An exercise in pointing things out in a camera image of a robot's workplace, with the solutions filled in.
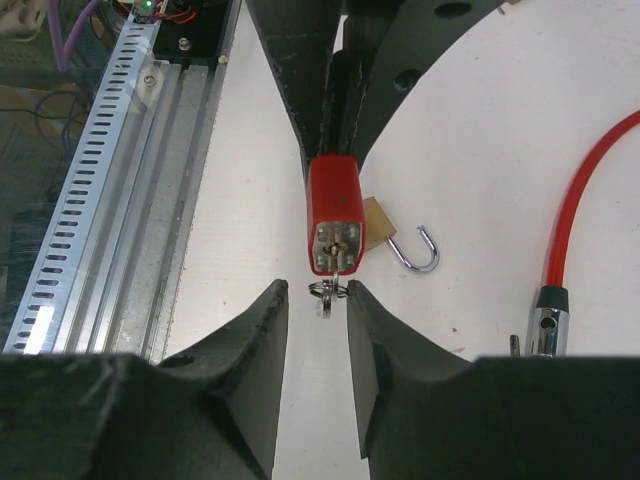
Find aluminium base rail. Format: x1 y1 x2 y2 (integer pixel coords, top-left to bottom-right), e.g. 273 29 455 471
64 0 244 364

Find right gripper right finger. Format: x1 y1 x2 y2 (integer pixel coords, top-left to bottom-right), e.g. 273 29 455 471
347 280 639 479

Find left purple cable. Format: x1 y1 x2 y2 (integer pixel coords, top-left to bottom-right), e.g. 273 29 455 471
47 0 104 71

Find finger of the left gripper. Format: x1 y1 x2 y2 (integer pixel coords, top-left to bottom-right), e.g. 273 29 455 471
247 0 340 173
324 0 502 167

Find white slotted cable duct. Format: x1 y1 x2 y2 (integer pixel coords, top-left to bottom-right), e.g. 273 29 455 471
3 21 156 354

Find silver keys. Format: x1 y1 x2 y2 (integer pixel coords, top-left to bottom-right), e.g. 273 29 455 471
308 245 348 319

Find red thin-cable padlock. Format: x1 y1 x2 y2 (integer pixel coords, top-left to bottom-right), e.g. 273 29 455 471
306 153 366 276

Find thick red cable lock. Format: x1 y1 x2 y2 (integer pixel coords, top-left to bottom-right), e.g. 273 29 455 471
507 109 640 359

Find open brass padlock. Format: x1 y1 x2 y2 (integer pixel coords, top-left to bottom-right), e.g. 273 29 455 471
363 196 441 274

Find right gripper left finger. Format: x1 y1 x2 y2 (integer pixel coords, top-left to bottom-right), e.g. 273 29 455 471
1 280 289 479

